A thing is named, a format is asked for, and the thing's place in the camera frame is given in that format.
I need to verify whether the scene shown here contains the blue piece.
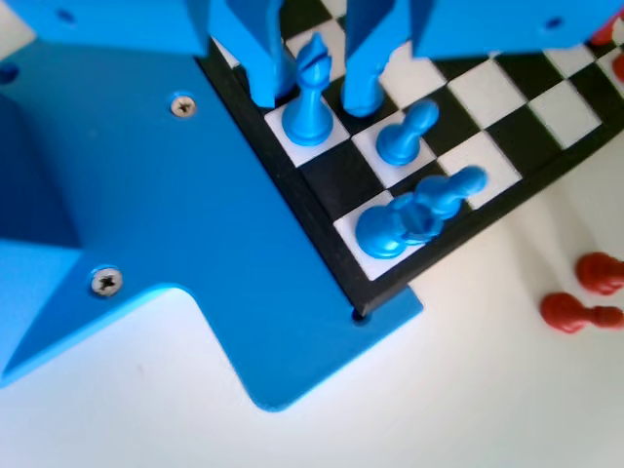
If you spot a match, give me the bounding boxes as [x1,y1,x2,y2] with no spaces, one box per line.
[281,32,334,147]

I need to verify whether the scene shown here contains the blue chess pawn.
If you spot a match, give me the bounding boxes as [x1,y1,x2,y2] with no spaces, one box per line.
[342,90,384,119]
[375,99,441,168]
[413,165,489,230]

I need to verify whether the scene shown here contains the blue chess rook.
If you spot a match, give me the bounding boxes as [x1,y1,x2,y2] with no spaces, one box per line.
[355,193,440,260]

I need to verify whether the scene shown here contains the red pieces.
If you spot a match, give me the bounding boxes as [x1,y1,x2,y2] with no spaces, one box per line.
[589,13,624,48]

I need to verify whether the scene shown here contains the captured red knight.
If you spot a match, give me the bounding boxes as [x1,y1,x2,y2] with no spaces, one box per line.
[574,252,624,296]

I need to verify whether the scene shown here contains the silver screw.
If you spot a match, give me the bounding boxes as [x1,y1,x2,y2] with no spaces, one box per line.
[91,265,124,297]
[171,95,198,118]

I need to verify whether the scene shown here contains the black and white chessboard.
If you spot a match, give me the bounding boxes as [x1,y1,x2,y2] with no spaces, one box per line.
[194,0,624,316]

